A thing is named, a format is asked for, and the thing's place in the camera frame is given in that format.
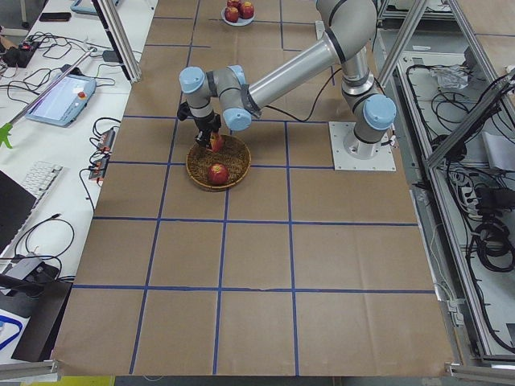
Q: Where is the red yellow streaked apple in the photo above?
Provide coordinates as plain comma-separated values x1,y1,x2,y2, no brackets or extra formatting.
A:
212,133,225,153

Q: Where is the orange usb hub upper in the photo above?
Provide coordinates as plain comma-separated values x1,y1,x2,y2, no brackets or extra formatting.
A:
97,129,116,152

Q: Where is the white keyboard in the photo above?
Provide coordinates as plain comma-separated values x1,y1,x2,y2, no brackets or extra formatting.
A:
21,161,63,203

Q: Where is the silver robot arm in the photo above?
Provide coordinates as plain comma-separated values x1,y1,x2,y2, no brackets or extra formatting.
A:
177,0,397,160

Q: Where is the red apple plate right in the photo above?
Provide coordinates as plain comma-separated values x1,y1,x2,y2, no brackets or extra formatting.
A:
224,7,240,23

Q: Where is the orange usb hub lower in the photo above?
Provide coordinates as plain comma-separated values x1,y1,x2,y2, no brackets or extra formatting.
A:
89,158,109,183

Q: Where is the woven wicker basket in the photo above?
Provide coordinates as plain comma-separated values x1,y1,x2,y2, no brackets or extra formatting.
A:
186,134,251,191

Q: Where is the long metal rod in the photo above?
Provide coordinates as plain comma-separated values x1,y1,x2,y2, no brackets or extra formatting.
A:
1,47,97,137

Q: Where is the blue teach pendant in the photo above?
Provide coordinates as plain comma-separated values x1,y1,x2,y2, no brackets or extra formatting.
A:
25,75,97,127

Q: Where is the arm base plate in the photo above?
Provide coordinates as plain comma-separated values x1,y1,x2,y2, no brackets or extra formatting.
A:
328,121,396,172

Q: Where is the black phone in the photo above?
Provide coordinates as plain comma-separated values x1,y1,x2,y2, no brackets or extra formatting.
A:
39,12,72,23

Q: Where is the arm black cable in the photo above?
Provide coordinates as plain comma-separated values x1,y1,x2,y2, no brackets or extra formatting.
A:
257,64,345,122

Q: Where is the orange usb hub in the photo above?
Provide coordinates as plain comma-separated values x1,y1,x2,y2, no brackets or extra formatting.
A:
89,158,109,183
97,129,116,152

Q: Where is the dark red basket apple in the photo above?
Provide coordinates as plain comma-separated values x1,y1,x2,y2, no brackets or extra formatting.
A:
208,163,229,186

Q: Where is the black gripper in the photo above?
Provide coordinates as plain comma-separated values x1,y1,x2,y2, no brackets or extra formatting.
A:
178,102,221,151

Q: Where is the white plate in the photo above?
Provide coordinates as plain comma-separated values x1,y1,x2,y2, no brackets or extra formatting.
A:
220,7,255,27

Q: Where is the grey docking box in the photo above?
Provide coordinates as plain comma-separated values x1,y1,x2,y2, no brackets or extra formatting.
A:
1,257,59,293

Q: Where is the black laptop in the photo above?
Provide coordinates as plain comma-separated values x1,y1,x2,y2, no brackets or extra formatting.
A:
1,171,36,253

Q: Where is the red apple plate top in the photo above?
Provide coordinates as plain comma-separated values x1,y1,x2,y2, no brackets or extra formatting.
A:
239,1,254,19

